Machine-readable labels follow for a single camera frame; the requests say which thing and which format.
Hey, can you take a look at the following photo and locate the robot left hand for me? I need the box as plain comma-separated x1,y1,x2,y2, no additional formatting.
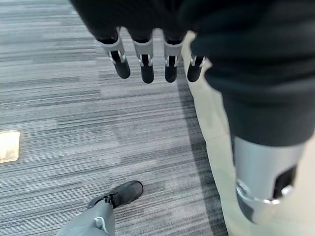
69,0,315,224

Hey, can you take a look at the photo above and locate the brass floor outlet plate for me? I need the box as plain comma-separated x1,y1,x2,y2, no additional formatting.
0,130,21,163

